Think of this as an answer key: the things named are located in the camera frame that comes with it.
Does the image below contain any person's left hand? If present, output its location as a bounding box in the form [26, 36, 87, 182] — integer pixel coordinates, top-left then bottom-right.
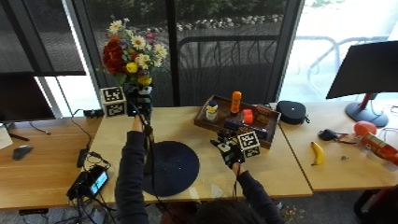
[124, 85, 155, 119]

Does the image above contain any person's right hand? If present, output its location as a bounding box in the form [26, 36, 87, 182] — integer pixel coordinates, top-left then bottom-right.
[209, 132, 247, 170]

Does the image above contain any dark wooden tray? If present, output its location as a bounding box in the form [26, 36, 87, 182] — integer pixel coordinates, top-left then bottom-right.
[194, 94, 283, 150]

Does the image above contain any colourful artificial flower bouquet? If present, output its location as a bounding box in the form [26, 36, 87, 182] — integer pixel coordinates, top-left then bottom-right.
[99, 18, 170, 91]

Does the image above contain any dark blue box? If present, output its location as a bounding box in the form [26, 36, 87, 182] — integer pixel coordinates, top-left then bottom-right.
[223, 119, 269, 140]

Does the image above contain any white right marker cube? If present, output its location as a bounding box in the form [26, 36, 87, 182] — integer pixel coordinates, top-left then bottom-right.
[237, 131, 263, 159]

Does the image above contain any white marker cube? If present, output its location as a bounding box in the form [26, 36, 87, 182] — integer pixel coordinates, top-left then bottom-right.
[237, 131, 263, 159]
[100, 86, 127, 119]

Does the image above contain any white left marker cube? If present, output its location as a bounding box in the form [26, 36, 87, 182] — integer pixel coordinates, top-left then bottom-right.
[100, 86, 127, 119]

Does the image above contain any white bottle with blue cap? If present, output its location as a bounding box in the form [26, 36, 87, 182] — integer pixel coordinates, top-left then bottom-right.
[205, 100, 220, 122]

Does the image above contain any small red cup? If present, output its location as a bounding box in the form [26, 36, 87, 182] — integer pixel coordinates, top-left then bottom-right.
[241, 108, 256, 125]

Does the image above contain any orange bottle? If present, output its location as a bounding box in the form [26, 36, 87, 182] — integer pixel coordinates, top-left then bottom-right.
[229, 91, 244, 115]

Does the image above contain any small black connector block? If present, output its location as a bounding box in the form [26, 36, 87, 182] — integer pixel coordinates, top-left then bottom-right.
[83, 108, 106, 119]

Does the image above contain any brown printed box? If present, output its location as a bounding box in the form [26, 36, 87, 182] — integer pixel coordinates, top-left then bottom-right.
[255, 105, 275, 126]

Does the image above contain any black zip case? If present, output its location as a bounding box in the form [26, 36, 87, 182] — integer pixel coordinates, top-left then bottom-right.
[275, 100, 312, 126]

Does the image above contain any yellow banana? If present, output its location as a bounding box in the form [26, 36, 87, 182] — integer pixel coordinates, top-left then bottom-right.
[311, 141, 327, 167]

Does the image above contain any black metal railing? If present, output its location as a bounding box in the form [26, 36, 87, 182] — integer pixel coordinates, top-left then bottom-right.
[178, 35, 280, 105]

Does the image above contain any black power adapter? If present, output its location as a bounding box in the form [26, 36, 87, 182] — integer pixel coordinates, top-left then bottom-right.
[76, 147, 90, 169]

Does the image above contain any small black pouch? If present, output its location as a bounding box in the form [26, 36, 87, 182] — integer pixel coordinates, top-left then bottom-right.
[317, 128, 341, 142]

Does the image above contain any black flat monitor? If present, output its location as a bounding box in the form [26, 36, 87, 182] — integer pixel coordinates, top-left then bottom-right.
[0, 72, 58, 124]

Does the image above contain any black device with lit screen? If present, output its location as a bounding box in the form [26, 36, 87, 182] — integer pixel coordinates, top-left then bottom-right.
[66, 163, 111, 201]

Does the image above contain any black pen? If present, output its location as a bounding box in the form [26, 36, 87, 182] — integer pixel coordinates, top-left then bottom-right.
[8, 133, 31, 142]

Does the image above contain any grey computer mouse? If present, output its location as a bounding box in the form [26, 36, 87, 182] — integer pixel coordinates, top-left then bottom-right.
[11, 145, 35, 161]

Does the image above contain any orange ball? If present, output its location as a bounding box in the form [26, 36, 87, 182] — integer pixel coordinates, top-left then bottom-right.
[352, 120, 379, 137]

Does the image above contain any white paper sheet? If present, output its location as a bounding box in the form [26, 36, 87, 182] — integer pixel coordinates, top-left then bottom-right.
[0, 123, 15, 151]

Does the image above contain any red cylindrical can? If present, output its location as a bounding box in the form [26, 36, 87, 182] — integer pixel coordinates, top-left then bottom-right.
[359, 133, 398, 166]

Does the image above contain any grey metal bicycle rack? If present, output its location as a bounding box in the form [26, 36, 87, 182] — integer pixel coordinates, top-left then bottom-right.
[295, 35, 393, 94]

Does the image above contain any black monitor with red stand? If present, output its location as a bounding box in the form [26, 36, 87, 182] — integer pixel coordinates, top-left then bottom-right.
[325, 40, 398, 128]

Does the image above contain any dark red chair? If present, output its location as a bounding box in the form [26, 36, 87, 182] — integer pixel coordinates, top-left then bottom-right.
[353, 184, 398, 224]

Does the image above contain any black cable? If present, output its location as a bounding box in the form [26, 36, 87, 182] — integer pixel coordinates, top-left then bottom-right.
[68, 108, 95, 151]

